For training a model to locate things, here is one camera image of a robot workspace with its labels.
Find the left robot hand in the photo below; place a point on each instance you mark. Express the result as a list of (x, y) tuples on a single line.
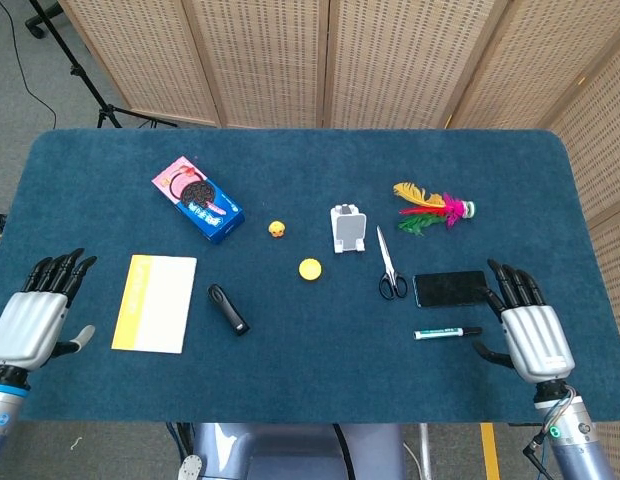
[(27, 320)]

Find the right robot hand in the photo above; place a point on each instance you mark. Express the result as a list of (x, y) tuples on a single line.
[(535, 340)]

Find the black handle tool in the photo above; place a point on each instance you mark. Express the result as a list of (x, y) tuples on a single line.
[(228, 309)]

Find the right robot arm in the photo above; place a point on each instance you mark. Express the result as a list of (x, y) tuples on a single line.
[(570, 435)]

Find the yellow and white notebook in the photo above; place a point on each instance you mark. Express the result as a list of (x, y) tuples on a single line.
[(155, 303)]

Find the green and white marker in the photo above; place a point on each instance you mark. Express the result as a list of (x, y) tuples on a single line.
[(445, 332)]

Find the black smartphone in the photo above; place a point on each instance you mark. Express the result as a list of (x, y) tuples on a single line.
[(450, 289)]

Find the yellow floor tape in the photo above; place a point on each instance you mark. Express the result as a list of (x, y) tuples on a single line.
[(490, 450)]

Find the colourful feather shuttlecock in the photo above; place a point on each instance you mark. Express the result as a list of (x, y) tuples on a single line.
[(435, 207)]

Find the Oreo cookie box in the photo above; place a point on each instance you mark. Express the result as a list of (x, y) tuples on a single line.
[(198, 200)]

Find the white phone stand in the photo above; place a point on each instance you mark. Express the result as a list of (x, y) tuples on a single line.
[(348, 229)]

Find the round yellow lid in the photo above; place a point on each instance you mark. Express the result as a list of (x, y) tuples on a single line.
[(310, 269)]

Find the blue table mat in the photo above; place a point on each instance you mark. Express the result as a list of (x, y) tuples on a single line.
[(290, 350)]

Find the black tripod stand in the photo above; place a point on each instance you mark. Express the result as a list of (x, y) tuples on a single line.
[(85, 75)]

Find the grey-blue robot torso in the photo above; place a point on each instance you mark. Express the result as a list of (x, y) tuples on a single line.
[(295, 450)]

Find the small yellow rubber duck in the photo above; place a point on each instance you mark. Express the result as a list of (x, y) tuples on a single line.
[(276, 229)]

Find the black chair caster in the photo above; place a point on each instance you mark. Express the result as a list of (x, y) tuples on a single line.
[(36, 27)]

